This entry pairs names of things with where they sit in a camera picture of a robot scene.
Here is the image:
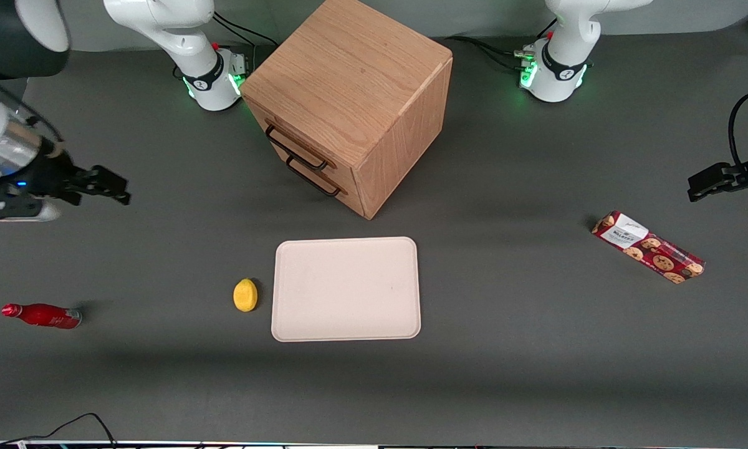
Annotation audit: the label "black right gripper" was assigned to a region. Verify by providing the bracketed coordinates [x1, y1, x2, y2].
[12, 150, 132, 206]

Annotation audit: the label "shallow oak wooden drawer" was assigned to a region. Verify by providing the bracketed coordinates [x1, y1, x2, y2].
[248, 99, 358, 189]

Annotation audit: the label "black metal drawer handle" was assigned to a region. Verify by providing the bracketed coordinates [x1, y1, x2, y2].
[285, 155, 343, 198]
[265, 124, 329, 172]

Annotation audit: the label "deep oak wooden drawer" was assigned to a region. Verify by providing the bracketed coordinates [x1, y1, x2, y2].
[267, 130, 366, 216]

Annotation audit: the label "oak wooden drawer cabinet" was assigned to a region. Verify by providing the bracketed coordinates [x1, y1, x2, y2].
[240, 0, 454, 221]

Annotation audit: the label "red cookie box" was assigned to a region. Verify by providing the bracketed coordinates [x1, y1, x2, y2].
[591, 210, 706, 285]

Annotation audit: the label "red soda bottle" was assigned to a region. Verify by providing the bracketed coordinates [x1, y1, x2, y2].
[1, 303, 83, 330]

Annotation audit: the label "yellow lemon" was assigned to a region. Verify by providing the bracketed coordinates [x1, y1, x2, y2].
[233, 278, 259, 312]

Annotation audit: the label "beige rectangular tray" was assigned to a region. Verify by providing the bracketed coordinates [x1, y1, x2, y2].
[271, 236, 422, 342]

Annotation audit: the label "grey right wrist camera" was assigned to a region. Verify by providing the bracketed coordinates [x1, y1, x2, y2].
[0, 196, 61, 223]

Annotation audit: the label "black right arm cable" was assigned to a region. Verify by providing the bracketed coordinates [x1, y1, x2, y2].
[0, 80, 64, 145]

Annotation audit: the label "black right base cables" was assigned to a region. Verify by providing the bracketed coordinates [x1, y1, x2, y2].
[212, 11, 280, 48]

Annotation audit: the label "black base cables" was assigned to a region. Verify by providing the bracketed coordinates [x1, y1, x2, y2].
[212, 11, 280, 48]
[451, 34, 537, 72]

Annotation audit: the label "thin black table cable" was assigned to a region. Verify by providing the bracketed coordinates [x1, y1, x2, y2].
[0, 413, 118, 448]

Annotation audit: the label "black left base cables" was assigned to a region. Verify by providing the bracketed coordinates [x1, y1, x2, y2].
[451, 34, 537, 72]

